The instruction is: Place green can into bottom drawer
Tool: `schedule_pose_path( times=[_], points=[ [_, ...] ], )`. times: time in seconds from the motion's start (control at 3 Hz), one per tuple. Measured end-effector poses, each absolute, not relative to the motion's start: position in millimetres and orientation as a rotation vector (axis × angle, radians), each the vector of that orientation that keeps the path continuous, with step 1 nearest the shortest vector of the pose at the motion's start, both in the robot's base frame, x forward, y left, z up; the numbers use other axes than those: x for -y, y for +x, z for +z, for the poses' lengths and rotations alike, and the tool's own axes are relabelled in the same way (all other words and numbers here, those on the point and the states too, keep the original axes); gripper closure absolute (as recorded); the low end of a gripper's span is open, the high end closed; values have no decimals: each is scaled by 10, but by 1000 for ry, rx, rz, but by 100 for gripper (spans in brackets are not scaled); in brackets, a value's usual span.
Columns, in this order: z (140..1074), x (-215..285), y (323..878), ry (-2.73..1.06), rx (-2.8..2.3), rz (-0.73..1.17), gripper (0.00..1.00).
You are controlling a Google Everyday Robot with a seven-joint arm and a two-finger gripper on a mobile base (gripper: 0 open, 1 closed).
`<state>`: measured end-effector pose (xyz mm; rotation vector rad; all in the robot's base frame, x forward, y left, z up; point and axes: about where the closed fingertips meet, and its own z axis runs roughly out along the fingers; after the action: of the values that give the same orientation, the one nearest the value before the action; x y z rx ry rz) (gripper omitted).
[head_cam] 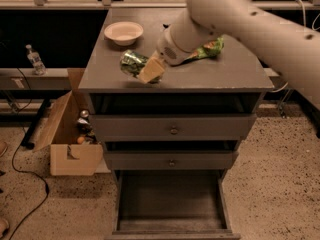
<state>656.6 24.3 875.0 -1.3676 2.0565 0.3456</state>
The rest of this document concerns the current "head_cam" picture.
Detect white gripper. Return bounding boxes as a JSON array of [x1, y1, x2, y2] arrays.
[[138, 24, 200, 83]]

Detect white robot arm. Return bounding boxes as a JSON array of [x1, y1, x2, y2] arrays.
[[138, 0, 320, 108]]

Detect grey top drawer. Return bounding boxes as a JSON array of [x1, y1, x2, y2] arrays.
[[90, 114, 256, 142]]

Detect grey drawer cabinet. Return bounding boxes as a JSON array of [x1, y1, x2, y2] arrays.
[[77, 7, 275, 240]]

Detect grey middle drawer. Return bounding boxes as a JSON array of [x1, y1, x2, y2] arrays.
[[105, 151, 239, 170]]

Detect grey open bottom drawer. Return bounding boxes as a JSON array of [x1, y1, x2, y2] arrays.
[[106, 170, 241, 240]]

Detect white bowl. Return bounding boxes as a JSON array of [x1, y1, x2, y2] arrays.
[[104, 22, 144, 46]]

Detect green chip bag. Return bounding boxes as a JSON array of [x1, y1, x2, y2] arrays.
[[184, 37, 224, 63]]

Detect items in cardboard box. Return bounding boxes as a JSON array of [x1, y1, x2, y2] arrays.
[[76, 110, 97, 144]]

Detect clear plastic water bottle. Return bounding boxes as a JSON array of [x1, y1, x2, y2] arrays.
[[26, 44, 46, 75]]

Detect cardboard box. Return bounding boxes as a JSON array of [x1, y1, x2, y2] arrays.
[[33, 68, 108, 176]]

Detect black floor cable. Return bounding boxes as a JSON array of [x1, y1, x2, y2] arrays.
[[0, 67, 50, 240]]

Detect white cable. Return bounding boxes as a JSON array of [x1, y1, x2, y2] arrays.
[[270, 0, 320, 94]]

